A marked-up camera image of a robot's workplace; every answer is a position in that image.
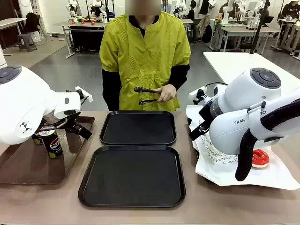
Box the grey background work table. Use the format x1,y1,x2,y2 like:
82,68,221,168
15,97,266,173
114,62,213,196
53,21,108,60

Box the black square serving tray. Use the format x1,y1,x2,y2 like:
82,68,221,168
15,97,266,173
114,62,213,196
99,110,177,146
77,145,187,209

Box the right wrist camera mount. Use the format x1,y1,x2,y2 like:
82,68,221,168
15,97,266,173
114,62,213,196
188,86,209,105

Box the brown serving tray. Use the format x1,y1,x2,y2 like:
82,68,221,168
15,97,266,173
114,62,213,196
0,115,96,186

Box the person's left forearm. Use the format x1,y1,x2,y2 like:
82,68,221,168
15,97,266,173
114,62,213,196
168,64,191,92

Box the bystander in black sweater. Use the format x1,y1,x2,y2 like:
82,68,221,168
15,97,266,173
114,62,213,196
280,0,300,45

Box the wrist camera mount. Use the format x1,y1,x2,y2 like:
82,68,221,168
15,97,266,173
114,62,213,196
75,86,93,104
188,86,209,105

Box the black cable sleeve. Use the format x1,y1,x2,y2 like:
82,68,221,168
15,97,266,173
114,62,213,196
234,104,300,182

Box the white script-printed donut holder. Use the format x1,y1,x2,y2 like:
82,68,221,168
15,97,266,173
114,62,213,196
198,133,239,166

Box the white side table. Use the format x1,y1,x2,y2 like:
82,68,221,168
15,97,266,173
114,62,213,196
202,51,300,83

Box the black backpack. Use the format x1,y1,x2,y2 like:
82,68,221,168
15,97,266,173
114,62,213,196
24,11,41,34

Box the person in yellow-green shirt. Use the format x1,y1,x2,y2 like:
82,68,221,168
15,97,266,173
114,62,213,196
99,10,192,112

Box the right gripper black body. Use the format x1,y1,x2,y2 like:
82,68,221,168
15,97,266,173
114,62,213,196
198,103,213,128

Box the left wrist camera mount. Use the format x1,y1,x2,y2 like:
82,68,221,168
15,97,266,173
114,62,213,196
75,86,93,104

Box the bystander in beige trousers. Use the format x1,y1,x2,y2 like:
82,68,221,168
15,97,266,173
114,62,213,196
198,0,218,41

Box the red glazed donut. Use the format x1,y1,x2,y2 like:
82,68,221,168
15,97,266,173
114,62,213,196
251,148,270,169

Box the person's left hand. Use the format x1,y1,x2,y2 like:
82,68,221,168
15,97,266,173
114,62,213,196
157,84,177,103

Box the black Pepsi can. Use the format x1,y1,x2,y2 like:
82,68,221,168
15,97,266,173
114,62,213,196
31,130,44,146
39,129,64,159

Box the black tripod pole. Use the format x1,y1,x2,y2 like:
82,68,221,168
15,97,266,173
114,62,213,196
249,0,270,55

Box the person's right forearm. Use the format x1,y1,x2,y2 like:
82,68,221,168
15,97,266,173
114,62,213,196
101,68,121,112

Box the grey plastic stool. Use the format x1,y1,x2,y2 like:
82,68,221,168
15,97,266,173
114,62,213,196
17,33,38,53

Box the grey background desk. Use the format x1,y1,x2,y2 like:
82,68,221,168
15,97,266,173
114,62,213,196
219,25,280,53

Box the large white paper sheet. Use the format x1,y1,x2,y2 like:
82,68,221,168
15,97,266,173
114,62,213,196
186,104,300,191

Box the black camera cable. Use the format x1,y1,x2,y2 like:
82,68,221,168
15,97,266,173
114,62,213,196
203,82,229,91

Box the black perforated tongs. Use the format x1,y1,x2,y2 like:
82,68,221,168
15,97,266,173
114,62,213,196
133,86,165,106

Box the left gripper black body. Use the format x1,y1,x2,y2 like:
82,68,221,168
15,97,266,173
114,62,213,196
63,112,85,134

